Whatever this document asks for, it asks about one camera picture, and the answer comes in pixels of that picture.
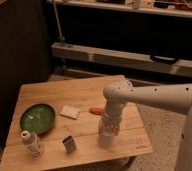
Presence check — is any black handle on shelf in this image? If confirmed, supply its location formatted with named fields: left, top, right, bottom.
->
left=150, top=55, right=179, bottom=64

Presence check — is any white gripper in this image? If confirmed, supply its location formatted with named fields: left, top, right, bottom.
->
left=99, top=112, right=122, bottom=136

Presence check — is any white small bottle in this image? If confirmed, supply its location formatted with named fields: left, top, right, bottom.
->
left=21, top=130, right=44, bottom=156

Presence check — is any metal pole stand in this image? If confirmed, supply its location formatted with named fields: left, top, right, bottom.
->
left=52, top=0, right=66, bottom=46

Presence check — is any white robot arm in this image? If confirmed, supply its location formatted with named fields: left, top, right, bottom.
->
left=98, top=79, right=192, bottom=171

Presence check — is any orange carrot toy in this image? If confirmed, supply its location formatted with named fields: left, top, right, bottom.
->
left=89, top=107, right=103, bottom=115

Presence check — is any wooden table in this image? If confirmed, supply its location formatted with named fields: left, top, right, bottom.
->
left=0, top=75, right=153, bottom=171

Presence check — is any green round plate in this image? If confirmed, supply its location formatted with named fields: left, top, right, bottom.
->
left=20, top=103, right=56, bottom=135

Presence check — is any long white shelf unit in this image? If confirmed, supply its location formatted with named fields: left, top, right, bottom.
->
left=52, top=42, right=192, bottom=77

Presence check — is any upper shelf with clutter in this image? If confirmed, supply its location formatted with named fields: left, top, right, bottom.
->
left=46, top=0, right=192, bottom=19

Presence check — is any white ceramic cup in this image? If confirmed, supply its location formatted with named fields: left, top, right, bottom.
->
left=98, top=133, right=115, bottom=148

